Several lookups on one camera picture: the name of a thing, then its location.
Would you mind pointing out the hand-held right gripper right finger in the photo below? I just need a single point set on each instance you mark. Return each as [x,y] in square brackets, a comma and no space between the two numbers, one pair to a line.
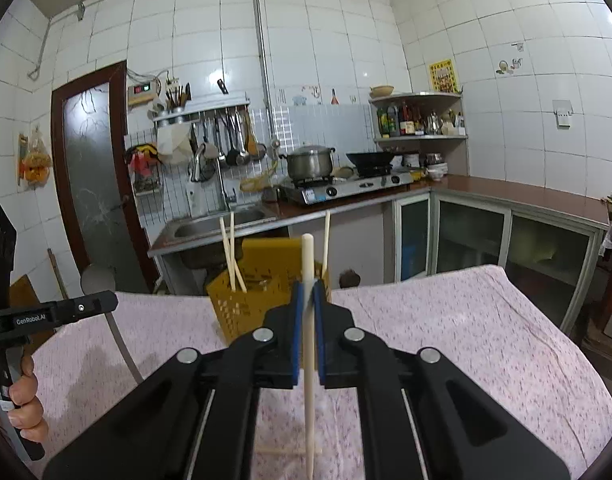
[321,330]

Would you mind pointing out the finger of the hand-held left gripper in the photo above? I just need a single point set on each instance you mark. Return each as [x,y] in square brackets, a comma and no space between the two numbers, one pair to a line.
[85,306]

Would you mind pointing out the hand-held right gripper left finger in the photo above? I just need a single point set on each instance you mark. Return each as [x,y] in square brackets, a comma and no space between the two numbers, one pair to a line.
[297,320]

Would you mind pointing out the metal ladle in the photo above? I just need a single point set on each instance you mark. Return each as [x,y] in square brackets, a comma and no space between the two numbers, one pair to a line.
[98,281]

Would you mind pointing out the pale wooden chopstick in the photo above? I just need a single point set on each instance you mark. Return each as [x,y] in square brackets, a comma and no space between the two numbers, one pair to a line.
[226,250]
[326,240]
[308,260]
[233,255]

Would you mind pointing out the yellow plastic utensil basket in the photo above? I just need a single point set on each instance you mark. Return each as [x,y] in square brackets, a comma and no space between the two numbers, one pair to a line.
[235,310]

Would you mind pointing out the row of hanging kitchen utensils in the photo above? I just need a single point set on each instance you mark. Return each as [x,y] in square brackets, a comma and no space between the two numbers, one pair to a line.
[233,140]

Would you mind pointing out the person's left hand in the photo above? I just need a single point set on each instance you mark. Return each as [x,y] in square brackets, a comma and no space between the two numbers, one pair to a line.
[28,405]

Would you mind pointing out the wooden board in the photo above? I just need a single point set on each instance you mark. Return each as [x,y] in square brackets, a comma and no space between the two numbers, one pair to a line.
[23,290]

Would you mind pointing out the wooden broomstick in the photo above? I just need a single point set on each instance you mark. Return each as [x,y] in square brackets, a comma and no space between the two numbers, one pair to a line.
[57,272]

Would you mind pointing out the dark round object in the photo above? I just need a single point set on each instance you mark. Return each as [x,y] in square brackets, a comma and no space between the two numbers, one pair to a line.
[349,278]

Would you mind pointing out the brown framed glass door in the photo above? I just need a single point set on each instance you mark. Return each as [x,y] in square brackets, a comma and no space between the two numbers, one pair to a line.
[95,185]

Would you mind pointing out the stainless steel sink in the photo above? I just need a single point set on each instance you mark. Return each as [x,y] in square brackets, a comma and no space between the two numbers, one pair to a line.
[210,227]

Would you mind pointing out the floral tablecloth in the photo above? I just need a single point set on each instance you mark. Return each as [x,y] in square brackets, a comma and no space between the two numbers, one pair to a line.
[461,340]

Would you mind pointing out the gas stove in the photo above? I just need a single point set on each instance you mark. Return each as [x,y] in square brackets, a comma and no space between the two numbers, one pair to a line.
[346,187]

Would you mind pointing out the hanging bag of oranges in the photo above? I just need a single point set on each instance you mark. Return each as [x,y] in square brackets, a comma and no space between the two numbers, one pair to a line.
[35,162]

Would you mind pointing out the red and yellow hanging bags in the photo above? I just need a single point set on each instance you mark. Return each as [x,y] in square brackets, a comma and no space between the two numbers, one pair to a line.
[141,160]

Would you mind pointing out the steel cooking pot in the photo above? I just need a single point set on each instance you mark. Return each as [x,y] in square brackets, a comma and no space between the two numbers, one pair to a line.
[310,162]

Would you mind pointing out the metal faucet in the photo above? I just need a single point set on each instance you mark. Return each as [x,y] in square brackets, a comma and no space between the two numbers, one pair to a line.
[208,170]

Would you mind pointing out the black wok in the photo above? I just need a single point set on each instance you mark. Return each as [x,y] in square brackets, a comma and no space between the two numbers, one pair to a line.
[370,160]

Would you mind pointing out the kitchen counter cabinet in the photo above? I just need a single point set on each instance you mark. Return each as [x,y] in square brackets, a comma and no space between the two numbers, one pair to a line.
[466,230]

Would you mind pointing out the stack of bowls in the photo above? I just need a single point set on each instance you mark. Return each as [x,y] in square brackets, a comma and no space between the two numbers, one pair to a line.
[437,167]

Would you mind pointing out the beige electric box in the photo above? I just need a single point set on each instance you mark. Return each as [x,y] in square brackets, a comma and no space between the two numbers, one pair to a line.
[139,92]

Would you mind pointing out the row of condiment bottles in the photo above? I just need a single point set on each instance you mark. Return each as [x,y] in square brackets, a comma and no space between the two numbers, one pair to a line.
[398,122]

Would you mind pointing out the metal kettle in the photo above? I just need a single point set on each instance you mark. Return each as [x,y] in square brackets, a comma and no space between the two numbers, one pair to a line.
[434,124]

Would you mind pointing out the beige bowl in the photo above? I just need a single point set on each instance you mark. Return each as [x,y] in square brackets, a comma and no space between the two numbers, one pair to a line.
[382,91]

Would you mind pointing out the white corner shelf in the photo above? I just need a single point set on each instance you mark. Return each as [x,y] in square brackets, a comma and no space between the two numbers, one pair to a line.
[451,97]

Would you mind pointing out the cardboard box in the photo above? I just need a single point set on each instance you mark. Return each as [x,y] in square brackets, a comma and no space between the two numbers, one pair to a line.
[608,330]

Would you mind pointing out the metal wall rack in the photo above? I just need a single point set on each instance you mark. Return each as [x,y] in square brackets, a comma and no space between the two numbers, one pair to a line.
[200,110]

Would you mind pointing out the grey wall pipe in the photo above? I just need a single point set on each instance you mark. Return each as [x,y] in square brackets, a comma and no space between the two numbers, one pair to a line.
[263,60]

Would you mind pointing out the yellow wall poster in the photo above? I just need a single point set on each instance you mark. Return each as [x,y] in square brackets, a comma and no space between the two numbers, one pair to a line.
[442,76]

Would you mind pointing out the white wall socket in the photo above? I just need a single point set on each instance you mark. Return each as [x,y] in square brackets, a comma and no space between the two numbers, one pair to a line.
[562,114]

